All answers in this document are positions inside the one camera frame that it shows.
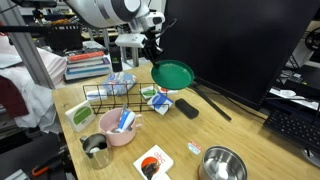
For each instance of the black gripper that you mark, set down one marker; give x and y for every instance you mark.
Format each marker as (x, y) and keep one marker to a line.
(151, 36)

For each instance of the black crate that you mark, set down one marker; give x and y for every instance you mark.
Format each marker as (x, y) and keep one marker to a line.
(63, 36)

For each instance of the small steel pitcher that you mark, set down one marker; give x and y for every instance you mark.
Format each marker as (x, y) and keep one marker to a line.
(96, 156)

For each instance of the aluminium frame post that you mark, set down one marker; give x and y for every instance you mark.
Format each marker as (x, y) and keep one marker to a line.
(28, 43)

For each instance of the white birds board book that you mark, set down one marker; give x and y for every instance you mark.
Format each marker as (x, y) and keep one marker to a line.
(161, 176)

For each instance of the black computer monitor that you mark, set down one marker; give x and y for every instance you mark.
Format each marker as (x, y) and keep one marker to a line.
(240, 46)

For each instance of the blue circle board book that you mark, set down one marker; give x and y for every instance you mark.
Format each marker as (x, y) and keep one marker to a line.
(160, 103)

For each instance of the silver metal cup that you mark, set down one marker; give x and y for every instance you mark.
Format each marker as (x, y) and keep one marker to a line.
(221, 163)

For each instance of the dark red cloth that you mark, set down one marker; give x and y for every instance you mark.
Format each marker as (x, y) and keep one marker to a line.
(11, 96)

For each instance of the pink cup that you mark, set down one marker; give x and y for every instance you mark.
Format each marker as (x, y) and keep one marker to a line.
(116, 135)

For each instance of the white abc board book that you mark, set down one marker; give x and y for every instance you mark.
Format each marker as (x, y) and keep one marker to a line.
(153, 161)

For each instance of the black bottle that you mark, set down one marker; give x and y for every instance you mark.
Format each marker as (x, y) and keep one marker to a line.
(116, 58)

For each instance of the small red white card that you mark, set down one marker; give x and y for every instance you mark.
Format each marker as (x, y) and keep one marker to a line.
(195, 147)

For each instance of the white wrist mounted box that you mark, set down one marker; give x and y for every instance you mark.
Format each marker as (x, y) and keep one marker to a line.
(130, 40)

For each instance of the small green circle book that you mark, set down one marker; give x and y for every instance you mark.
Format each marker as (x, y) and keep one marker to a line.
(148, 92)

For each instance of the stack of books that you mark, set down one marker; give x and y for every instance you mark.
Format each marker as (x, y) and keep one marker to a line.
(87, 65)

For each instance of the white marshmallow cube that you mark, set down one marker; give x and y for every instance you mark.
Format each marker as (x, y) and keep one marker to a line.
(95, 149)

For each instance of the blue white marshmallow bag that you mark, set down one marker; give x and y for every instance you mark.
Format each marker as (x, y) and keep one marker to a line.
(118, 83)

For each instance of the white cloth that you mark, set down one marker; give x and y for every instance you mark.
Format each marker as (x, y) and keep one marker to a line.
(36, 100)

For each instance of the orange circle board book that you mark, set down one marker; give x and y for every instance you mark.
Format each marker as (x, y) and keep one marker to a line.
(168, 90)

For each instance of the black remote control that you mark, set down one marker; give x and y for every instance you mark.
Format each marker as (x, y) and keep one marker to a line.
(186, 108)

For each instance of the plain white board book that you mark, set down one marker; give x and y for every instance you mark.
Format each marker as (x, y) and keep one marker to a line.
(96, 95)

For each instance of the green plate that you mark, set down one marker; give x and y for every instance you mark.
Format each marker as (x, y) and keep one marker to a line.
(173, 75)

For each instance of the black keyboard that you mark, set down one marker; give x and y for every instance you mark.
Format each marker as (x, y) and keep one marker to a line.
(293, 130)

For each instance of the black monitor stand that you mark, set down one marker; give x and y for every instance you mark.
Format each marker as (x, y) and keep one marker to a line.
(213, 103)

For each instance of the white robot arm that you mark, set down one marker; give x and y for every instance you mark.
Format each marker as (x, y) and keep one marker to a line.
(100, 13)

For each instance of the white vegetables board book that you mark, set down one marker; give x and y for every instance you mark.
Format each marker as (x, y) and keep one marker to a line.
(80, 115)

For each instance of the metal spoon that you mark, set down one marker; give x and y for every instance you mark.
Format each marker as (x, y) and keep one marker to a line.
(124, 110)

